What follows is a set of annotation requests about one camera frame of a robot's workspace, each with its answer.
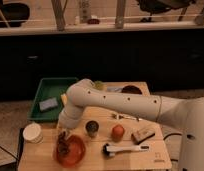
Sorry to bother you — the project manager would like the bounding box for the grey sponge block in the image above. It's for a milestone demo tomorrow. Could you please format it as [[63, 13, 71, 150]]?
[[39, 98, 58, 112]]

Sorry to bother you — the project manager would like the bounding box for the orange tomato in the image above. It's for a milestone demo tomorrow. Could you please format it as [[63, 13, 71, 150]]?
[[111, 124, 125, 140]]

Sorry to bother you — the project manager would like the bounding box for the yellow corn piece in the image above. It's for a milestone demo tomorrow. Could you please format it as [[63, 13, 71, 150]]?
[[61, 94, 67, 106]]

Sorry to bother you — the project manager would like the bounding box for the green plastic tray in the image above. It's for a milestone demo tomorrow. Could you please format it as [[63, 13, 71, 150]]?
[[28, 77, 78, 122]]

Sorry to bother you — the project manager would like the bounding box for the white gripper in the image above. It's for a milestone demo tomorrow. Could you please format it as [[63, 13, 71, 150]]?
[[58, 107, 83, 129]]

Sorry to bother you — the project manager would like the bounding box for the red bowl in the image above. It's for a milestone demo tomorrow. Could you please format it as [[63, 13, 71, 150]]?
[[53, 135, 86, 168]]

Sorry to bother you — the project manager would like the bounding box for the green leafy vegetable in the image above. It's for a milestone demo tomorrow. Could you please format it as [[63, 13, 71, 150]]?
[[95, 81, 106, 91]]

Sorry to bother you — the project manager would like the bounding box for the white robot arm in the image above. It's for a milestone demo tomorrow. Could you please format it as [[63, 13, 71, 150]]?
[[58, 79, 204, 171]]

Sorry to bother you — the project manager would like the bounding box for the dark purple grape bunch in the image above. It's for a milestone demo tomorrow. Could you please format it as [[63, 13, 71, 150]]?
[[57, 131, 69, 156]]

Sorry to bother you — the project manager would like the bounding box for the white paper cup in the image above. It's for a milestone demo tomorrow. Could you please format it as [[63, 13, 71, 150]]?
[[23, 123, 43, 143]]

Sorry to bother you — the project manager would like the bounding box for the black round stool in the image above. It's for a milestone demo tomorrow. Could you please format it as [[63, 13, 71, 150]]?
[[0, 0, 30, 28]]

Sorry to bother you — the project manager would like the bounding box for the black office chair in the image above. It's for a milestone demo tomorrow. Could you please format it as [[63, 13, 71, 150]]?
[[136, 0, 196, 22]]

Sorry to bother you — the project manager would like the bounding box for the small metal cup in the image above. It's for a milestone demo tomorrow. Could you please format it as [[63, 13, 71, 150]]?
[[85, 120, 99, 138]]

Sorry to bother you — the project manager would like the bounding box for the white handled dish brush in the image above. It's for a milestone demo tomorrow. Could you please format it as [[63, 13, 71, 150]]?
[[102, 144, 150, 157]]

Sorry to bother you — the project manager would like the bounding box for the dark brown plate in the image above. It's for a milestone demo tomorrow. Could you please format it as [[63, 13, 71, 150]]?
[[121, 85, 142, 94]]

